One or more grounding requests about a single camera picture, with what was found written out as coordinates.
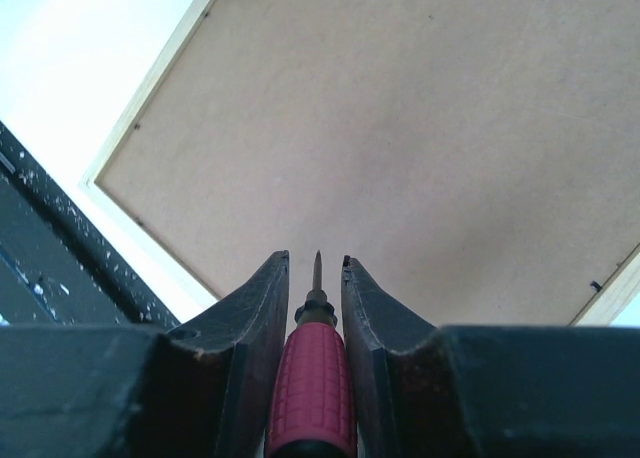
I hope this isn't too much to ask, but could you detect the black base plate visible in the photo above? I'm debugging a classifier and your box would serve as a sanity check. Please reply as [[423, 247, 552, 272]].
[[1, 127, 179, 330]]

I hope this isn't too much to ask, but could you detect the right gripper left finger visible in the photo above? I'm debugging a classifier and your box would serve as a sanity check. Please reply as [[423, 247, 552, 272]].
[[149, 251, 289, 457]]

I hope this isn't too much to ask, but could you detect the red handled screwdriver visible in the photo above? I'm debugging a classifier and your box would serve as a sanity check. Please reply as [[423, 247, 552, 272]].
[[264, 253, 357, 457]]

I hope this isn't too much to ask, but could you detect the wooden picture frame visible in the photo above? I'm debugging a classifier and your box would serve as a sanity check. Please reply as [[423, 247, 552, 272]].
[[83, 0, 639, 325]]

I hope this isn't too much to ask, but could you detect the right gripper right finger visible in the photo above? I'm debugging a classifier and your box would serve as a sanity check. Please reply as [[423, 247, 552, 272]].
[[341, 256, 478, 457]]

